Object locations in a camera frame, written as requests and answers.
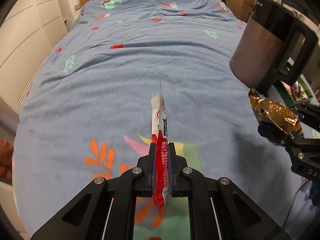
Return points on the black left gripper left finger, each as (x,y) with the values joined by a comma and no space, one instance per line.
(104,209)

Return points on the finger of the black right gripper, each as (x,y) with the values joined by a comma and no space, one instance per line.
(278,136)

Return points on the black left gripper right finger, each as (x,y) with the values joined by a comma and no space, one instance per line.
(219,209)

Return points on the brown gold snack bag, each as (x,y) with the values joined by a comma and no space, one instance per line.
(275,113)

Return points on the red and white snack stick pack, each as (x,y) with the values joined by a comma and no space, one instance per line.
(159,132)

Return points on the green tray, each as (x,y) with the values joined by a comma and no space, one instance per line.
(305,89)

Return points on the blue patterned bed cover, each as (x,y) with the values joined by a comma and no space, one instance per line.
(88,111)

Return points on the person in orange jacket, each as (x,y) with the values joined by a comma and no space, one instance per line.
(6,152)

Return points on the wooden drawer cabinet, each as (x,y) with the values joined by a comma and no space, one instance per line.
(241,8)

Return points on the white wardrobe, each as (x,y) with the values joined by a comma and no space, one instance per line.
(28,34)

